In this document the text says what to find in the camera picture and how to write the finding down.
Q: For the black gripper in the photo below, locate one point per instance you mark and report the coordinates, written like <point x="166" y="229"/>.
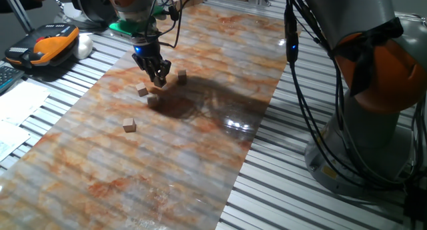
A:
<point x="145" y="51"/>

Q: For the small wooden cube block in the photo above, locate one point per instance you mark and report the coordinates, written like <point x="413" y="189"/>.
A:
<point x="160" y="82"/>
<point x="129" y="125"/>
<point x="141" y="89"/>
<point x="181" y="76"/>
<point x="152" y="100"/>

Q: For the black sleeved forearm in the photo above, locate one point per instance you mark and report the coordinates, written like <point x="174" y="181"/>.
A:
<point x="13" y="3"/>

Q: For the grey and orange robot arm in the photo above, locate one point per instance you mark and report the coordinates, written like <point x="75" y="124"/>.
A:
<point x="347" y="10"/>

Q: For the white rounded object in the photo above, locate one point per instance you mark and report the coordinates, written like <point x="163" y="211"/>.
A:
<point x="83" y="46"/>

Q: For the black round drum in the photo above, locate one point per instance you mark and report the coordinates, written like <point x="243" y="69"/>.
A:
<point x="90" y="3"/>

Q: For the orange marble pattern sheet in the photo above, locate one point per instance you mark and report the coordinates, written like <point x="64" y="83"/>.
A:
<point x="133" y="173"/>

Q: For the orange and black teach pendant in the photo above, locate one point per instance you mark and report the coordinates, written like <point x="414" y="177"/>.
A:
<point x="50" y="43"/>

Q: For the blank white paper sheet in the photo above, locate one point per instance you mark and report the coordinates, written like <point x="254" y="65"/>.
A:
<point x="20" y="101"/>

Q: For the black keyboard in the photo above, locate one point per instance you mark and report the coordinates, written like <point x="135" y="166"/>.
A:
<point x="8" y="77"/>

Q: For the grey aluminium bar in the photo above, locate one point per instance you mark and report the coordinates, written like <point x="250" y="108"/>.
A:
<point x="18" y="11"/>

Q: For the white paper with print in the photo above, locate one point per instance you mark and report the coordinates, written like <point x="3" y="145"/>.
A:
<point x="11" y="140"/>

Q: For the green gripper mount plate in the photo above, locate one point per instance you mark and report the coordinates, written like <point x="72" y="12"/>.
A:
<point x="130" y="26"/>

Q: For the grey metal base plate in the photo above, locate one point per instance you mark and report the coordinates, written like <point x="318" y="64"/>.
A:
<point x="96" y="27"/>

